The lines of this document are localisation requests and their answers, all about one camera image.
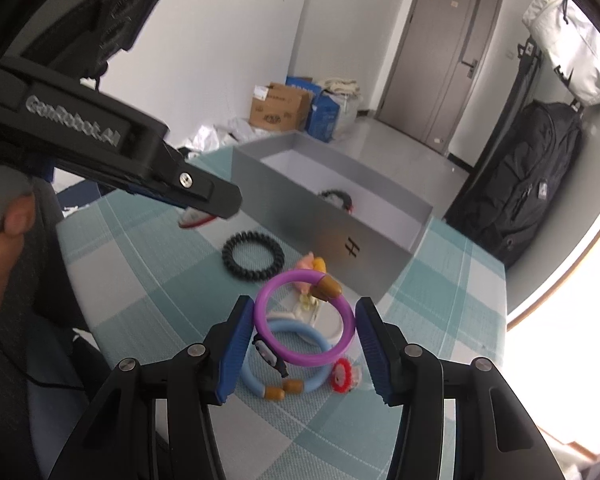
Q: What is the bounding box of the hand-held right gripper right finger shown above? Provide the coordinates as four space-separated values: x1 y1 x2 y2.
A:
354 296 566 480

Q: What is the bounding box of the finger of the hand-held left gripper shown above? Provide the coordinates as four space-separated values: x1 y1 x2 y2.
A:
125 140 243 222

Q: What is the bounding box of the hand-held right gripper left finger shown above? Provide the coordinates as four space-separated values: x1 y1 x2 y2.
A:
47 295 258 480

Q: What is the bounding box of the red-rimmed round white badge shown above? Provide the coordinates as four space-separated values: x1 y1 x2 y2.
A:
267 292 346 346
178 209 218 231

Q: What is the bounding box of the purple bracelet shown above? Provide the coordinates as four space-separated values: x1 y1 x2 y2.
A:
253 269 356 367

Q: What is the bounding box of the black spiral hair tie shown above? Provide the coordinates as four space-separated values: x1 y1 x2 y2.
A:
221 230 285 283

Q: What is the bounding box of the grey box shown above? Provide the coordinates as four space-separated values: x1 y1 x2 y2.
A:
230 130 433 298

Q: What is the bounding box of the pink pig toy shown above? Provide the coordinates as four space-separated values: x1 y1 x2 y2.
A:
296 255 327 296

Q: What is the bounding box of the person's left hand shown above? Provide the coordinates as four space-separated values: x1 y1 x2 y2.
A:
0 192 38 333

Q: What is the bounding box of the small white plastic package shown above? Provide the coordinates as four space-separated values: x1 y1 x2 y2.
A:
187 125 227 153

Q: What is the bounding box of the large white plastic package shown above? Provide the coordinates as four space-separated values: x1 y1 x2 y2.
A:
227 117 281 142

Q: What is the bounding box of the teal checked tablecloth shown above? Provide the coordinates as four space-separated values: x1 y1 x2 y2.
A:
55 145 508 480

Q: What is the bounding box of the brown cardboard box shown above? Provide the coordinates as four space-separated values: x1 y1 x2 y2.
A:
249 82 313 133

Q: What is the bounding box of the blue cardboard box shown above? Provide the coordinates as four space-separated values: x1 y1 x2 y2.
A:
285 76 346 142

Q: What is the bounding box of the cream canvas bag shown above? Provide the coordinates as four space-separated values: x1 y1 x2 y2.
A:
316 77 363 98

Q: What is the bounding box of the person's dark clothing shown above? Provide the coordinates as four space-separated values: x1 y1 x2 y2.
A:
0 180 171 480

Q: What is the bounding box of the black backpack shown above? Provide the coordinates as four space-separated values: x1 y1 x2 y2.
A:
444 100 583 268

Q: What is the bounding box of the grey door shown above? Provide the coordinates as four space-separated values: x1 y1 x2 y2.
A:
377 0 505 156

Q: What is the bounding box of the black coat rack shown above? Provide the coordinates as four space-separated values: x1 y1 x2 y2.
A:
511 40 543 116

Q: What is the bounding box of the white hanging bag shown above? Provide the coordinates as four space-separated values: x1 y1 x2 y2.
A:
522 0 600 106

